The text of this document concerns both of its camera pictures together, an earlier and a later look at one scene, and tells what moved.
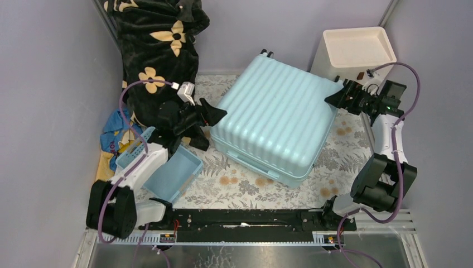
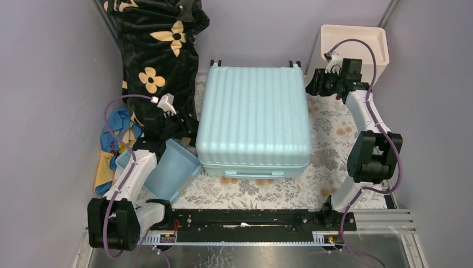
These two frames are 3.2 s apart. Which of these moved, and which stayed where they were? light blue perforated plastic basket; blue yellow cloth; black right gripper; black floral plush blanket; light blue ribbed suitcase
Moved: black right gripper; light blue ribbed suitcase
Stayed: black floral plush blanket; light blue perforated plastic basket; blue yellow cloth
